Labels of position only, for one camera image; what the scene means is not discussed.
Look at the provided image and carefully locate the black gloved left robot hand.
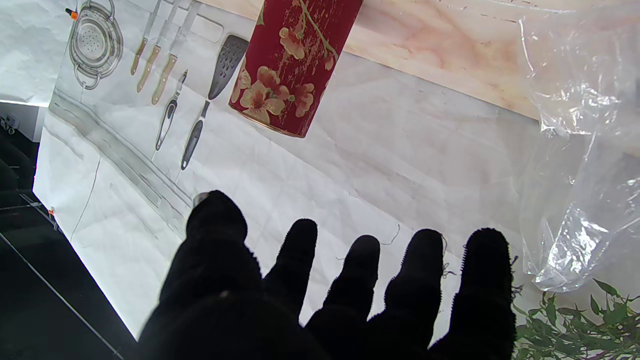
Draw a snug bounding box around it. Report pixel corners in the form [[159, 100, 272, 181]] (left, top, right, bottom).
[[137, 190, 518, 360]]

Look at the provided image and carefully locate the red floral tea canister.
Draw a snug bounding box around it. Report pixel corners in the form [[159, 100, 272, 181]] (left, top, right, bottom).
[[228, 0, 364, 139]]

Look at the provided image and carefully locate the clear plastic tea bag pouch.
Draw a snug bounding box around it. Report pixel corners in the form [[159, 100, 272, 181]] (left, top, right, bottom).
[[517, 0, 640, 293]]

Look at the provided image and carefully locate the white wrinkled backdrop cloth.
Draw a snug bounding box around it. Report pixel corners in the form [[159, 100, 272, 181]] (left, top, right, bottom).
[[0, 0, 640, 346]]

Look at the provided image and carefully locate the black slotted spatula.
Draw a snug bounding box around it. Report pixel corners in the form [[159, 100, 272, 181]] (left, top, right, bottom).
[[180, 34, 250, 171]]

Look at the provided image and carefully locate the green leafy plant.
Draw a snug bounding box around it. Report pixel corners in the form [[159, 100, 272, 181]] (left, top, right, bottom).
[[512, 279, 640, 360]]

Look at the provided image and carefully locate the black handled peeler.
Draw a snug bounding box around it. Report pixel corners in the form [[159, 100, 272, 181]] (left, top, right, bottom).
[[154, 70, 189, 152]]

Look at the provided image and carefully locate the wooden handled knife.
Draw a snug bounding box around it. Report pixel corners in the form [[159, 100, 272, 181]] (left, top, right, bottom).
[[151, 0, 203, 106]]

